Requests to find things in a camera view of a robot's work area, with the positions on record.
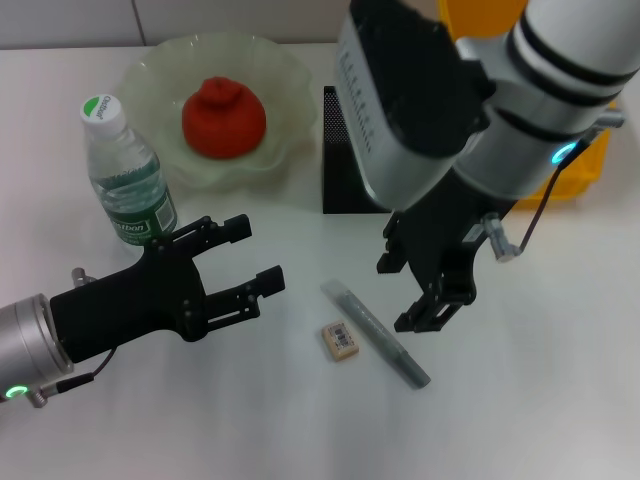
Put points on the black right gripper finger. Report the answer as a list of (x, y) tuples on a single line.
[(415, 320), (392, 262)]

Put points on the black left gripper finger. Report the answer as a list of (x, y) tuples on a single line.
[(239, 227), (272, 281)]

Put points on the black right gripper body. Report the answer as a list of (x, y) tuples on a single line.
[(440, 225)]

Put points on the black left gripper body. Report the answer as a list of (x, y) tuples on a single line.
[(125, 305)]

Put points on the orange fruit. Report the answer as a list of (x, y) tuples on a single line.
[(225, 125)]

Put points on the clear green-labelled water bottle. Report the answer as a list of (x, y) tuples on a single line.
[(130, 190)]

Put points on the white and silver left arm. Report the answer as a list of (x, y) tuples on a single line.
[(25, 340)]

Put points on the grey marker pen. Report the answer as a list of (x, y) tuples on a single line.
[(385, 340)]

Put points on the beige eraser with barcode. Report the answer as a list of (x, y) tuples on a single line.
[(340, 342)]

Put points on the black mesh pen holder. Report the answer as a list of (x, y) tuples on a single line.
[(345, 185)]

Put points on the green glass fruit plate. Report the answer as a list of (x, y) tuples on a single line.
[(285, 100)]

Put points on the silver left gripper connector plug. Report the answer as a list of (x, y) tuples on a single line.
[(82, 276)]

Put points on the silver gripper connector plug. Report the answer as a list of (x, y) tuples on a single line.
[(82, 276), (500, 240)]

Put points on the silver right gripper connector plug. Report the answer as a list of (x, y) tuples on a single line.
[(500, 240)]

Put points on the yellow plastic bin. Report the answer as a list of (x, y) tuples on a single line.
[(595, 165)]

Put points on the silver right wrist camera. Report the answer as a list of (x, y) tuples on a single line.
[(400, 100)]

